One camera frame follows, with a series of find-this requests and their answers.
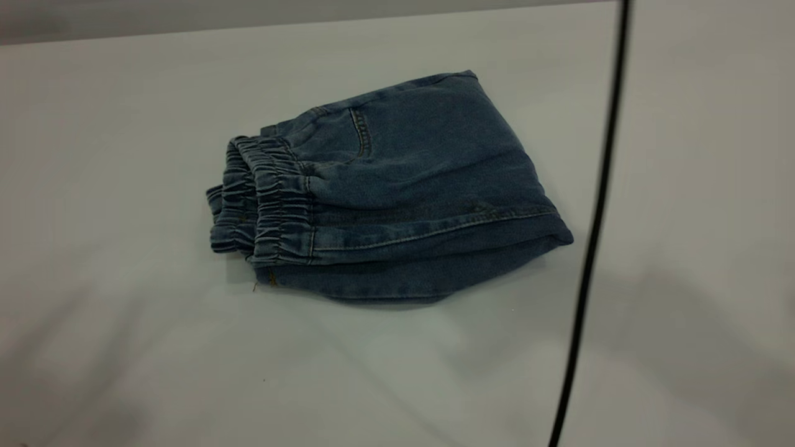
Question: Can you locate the blue denim shorts cartoon print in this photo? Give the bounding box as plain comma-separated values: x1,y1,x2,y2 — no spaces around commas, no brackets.
206,70,575,305

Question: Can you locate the thick black cable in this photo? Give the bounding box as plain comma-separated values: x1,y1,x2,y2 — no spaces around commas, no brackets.
548,0,633,447

